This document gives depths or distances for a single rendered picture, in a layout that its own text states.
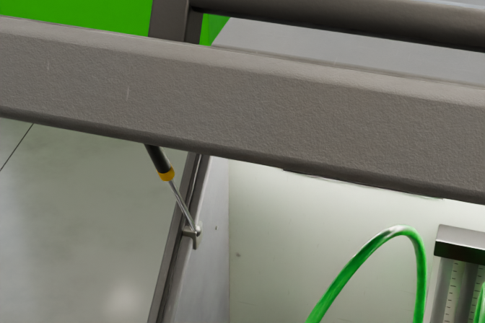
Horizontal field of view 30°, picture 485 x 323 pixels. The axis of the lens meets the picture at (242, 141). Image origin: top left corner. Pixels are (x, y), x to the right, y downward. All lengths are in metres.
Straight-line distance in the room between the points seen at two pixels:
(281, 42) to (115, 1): 2.56
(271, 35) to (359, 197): 0.27
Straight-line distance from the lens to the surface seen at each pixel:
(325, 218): 1.36
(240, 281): 1.49
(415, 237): 1.17
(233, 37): 1.32
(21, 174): 3.66
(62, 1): 3.94
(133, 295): 3.06
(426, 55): 1.29
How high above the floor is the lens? 2.11
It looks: 34 degrees down
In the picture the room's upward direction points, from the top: straight up
